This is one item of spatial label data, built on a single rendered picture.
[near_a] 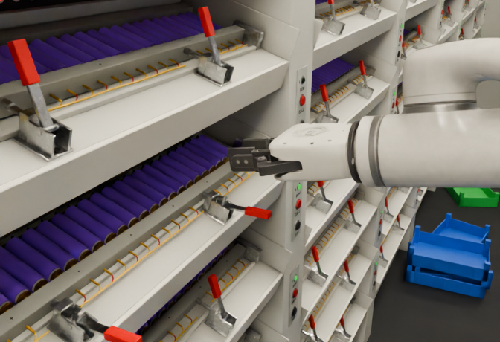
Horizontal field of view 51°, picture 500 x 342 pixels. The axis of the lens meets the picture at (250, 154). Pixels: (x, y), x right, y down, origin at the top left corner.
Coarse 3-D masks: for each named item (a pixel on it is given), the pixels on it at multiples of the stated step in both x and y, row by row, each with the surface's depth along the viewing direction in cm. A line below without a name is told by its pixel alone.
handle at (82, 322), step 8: (80, 312) 48; (80, 320) 49; (88, 320) 49; (88, 328) 48; (96, 328) 48; (104, 328) 48; (112, 328) 47; (120, 328) 47; (104, 336) 47; (112, 336) 46; (120, 336) 46; (128, 336) 46; (136, 336) 46
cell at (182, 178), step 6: (156, 162) 75; (156, 168) 75; (162, 168) 74; (168, 168) 74; (168, 174) 74; (174, 174) 74; (180, 174) 74; (180, 180) 73; (186, 180) 73; (186, 186) 74
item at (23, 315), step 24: (192, 192) 70; (168, 216) 65; (120, 240) 59; (144, 240) 62; (96, 264) 55; (48, 288) 50; (72, 288) 52; (24, 312) 47; (48, 312) 50; (0, 336) 45
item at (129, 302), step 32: (224, 128) 88; (96, 192) 69; (224, 192) 77; (256, 192) 79; (32, 224) 60; (192, 224) 69; (160, 256) 62; (192, 256) 63; (96, 288) 55; (128, 288) 56; (160, 288) 58; (128, 320) 54
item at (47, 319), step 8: (224, 184) 77; (216, 192) 75; (160, 232) 64; (152, 240) 63; (136, 248) 61; (144, 248) 62; (128, 256) 59; (120, 264) 58; (104, 272) 56; (112, 272) 57; (96, 280) 55; (104, 280) 56; (88, 288) 54; (72, 296) 53; (80, 296) 53; (40, 320) 49; (48, 320) 50; (32, 328) 48; (40, 328) 49; (24, 336) 47
